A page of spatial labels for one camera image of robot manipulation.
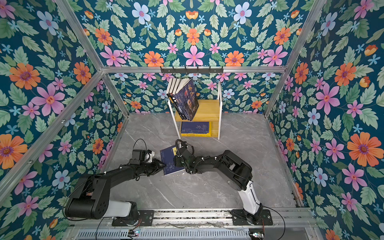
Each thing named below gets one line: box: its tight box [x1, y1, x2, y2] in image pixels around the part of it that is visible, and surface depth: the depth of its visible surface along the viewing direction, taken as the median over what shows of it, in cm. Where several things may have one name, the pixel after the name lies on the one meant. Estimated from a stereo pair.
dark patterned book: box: [175, 78, 200, 121], surface depth 84 cm
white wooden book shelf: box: [167, 81, 223, 140], surface depth 100 cm
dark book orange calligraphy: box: [173, 78, 193, 120], surface depth 80 cm
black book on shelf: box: [166, 78, 174, 95], surface depth 80 cm
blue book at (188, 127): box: [181, 121, 210, 134], surface depth 101 cm
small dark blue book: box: [160, 145, 186, 176], surface depth 95 cm
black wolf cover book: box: [166, 78, 182, 120], surface depth 80 cm
